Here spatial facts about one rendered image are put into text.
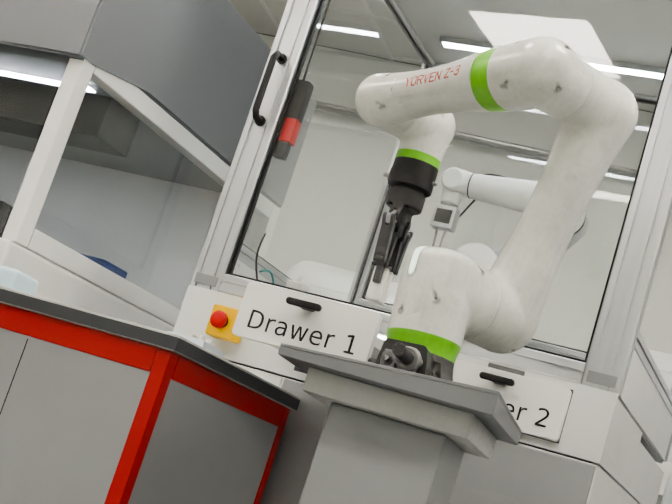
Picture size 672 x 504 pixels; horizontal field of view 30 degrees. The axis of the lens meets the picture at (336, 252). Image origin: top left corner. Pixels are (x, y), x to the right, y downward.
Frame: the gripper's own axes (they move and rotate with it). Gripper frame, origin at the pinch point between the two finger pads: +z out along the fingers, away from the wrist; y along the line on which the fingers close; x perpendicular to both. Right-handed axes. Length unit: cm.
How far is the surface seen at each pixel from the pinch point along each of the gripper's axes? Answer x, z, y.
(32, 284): -59, 21, 27
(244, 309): -21.4, 12.8, 11.0
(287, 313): -12.2, 11.4, 11.0
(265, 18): -224, -177, -298
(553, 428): 36.6, 16.2, -20.9
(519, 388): 27.7, 10.1, -21.0
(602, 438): 46, 15, -23
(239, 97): -88, -57, -72
